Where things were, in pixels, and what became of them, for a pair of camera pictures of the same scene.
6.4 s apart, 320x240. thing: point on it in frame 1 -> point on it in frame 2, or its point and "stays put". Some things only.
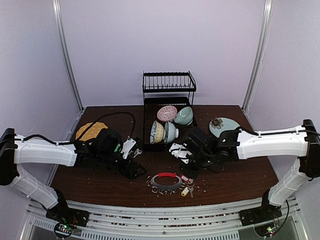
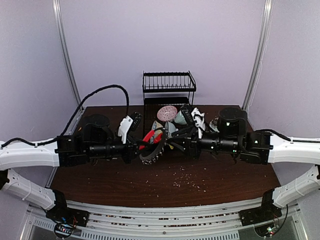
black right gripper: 189,164 -> 191,146
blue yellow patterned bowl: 157,133 stays put
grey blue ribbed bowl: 170,132 stays put
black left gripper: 131,174 -> 132,150
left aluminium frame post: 63,42 stays put
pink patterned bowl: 168,113 stays put
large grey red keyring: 165,190 -> 152,145
